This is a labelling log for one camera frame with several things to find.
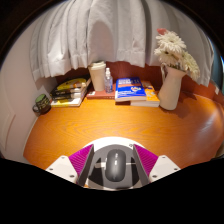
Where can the white flower bouquet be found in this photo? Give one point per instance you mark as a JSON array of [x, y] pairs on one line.
[[173, 50]]

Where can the red book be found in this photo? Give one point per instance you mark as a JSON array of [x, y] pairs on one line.
[[99, 95]]

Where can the yellow orange book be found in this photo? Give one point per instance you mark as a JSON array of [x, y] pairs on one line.
[[151, 96]]

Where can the dark framed window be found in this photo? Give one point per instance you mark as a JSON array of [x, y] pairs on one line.
[[218, 70]]

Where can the white yellow book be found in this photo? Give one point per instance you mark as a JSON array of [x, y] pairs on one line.
[[66, 102]]

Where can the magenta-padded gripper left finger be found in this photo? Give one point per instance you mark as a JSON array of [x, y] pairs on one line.
[[61, 165]]

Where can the clear spray bottle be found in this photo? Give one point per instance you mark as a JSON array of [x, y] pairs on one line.
[[108, 83]]

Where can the green black mug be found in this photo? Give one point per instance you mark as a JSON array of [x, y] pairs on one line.
[[42, 103]]

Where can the white curtain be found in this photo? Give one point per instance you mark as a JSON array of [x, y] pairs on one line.
[[116, 30]]

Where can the round white grey mouse pad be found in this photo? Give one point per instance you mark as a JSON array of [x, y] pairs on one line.
[[110, 141]]

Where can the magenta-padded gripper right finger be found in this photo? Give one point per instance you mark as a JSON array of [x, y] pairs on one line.
[[163, 165]]

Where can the yellow covered book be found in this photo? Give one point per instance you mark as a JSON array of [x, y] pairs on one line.
[[73, 83]]

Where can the cream tumbler cup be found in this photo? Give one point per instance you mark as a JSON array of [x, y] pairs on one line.
[[97, 76]]

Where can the blue book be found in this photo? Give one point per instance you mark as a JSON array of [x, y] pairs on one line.
[[130, 88]]

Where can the white ceramic jug vase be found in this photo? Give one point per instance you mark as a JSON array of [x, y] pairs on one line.
[[170, 90]]

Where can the black computer mouse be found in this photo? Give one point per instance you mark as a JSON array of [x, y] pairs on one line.
[[115, 165]]

